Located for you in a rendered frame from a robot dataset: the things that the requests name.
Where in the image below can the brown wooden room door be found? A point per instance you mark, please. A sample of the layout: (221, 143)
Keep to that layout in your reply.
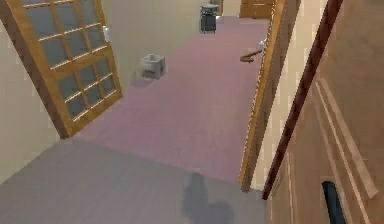
(346, 110)

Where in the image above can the grey square box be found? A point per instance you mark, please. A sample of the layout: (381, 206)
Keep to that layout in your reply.
(153, 66)

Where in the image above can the wooden cupboard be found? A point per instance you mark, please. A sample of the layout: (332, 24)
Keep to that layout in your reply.
(257, 8)

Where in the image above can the wooden glass-paned room door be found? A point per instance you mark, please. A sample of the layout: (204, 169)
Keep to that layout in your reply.
(71, 63)

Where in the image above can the black bin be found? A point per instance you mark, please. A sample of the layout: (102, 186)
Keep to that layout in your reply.
(208, 20)

